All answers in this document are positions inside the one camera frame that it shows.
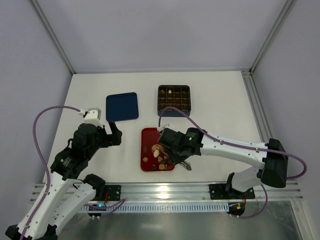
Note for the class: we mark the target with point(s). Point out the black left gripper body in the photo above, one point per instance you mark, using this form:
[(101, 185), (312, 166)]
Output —
[(110, 138)]

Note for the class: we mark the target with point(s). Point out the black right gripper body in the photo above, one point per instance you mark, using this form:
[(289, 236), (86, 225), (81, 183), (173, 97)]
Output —
[(173, 155)]

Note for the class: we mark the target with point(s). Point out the metal tongs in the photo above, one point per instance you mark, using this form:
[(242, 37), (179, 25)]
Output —
[(177, 159)]

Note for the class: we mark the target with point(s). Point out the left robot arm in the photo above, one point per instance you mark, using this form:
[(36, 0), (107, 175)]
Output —
[(48, 215)]

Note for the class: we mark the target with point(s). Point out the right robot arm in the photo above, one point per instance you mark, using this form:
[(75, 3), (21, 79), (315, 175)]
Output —
[(267, 160)]

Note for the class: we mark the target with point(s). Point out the red chocolate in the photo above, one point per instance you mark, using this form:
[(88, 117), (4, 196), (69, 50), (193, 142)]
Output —
[(170, 167)]

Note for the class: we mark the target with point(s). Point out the white oval chocolate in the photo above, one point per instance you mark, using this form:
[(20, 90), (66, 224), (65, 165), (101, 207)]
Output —
[(156, 153)]

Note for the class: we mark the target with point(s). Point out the tan square chocolate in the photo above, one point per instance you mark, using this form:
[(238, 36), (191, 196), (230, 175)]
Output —
[(161, 167)]

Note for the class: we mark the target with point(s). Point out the dark round chocolate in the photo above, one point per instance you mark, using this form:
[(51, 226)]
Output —
[(154, 167)]

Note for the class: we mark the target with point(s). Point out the round tan chocolate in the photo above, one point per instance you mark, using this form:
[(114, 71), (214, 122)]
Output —
[(145, 159)]

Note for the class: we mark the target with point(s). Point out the blue chocolate tin box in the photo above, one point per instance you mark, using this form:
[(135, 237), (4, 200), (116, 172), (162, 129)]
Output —
[(180, 98)]

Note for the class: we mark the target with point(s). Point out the blue tin lid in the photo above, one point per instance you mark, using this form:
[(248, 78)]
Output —
[(122, 107)]

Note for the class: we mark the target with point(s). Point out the red lacquer tray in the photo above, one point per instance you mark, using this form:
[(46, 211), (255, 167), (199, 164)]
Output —
[(149, 137)]

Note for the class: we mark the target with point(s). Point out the gold ring cookie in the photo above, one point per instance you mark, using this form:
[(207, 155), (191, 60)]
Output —
[(157, 147)]

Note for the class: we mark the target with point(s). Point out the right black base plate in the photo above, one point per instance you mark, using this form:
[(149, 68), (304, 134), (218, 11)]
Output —
[(218, 191)]

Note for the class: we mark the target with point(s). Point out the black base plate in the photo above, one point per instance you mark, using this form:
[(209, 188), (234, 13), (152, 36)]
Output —
[(218, 191), (110, 192)]

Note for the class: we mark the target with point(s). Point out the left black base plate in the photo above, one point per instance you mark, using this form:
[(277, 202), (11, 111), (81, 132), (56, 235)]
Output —
[(110, 192)]

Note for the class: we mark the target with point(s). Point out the white cable duct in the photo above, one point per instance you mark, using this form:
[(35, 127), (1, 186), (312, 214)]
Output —
[(151, 208)]

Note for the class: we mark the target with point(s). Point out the left aluminium frame post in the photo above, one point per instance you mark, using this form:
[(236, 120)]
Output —
[(51, 34)]

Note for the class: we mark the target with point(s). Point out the aluminium frame post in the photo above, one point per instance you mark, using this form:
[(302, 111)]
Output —
[(51, 34), (272, 34)]

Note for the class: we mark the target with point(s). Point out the aluminium front rail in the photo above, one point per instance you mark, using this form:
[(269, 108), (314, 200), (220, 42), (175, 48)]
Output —
[(199, 191)]

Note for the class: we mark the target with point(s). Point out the right aluminium frame post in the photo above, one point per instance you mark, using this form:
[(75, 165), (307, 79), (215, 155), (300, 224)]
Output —
[(272, 34)]

